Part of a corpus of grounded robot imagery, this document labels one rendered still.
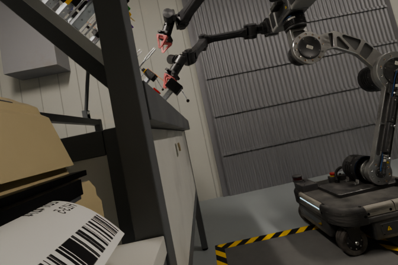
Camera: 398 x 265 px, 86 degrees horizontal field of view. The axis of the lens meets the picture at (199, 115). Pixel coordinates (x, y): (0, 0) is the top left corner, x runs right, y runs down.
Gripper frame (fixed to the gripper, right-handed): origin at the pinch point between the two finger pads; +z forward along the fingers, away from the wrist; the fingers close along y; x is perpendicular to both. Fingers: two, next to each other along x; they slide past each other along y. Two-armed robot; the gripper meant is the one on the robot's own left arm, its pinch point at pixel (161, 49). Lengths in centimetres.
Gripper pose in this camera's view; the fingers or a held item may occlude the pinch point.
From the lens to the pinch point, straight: 133.2
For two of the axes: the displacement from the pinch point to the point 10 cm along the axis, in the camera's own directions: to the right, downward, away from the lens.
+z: -2.4, 9.6, -1.6
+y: -1.7, -2.0, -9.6
